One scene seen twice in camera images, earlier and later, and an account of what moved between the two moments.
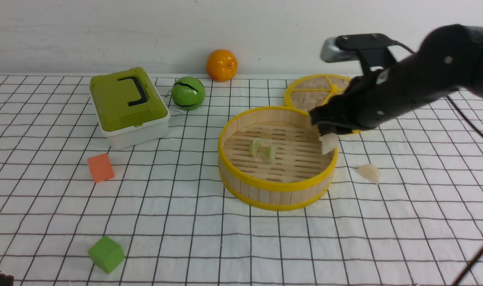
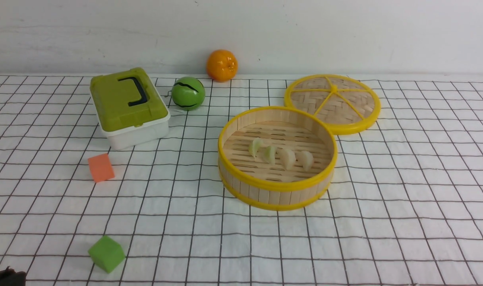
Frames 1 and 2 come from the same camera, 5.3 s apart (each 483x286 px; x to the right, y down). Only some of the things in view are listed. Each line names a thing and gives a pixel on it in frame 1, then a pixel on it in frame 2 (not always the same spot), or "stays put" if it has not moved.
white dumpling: [329, 142] to [287, 158]
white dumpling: [369, 171] to [304, 158]
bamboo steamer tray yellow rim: [272, 158] stays put
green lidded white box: [130, 111] stays put
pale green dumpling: [255, 145] stays put
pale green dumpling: [270, 152] stays put
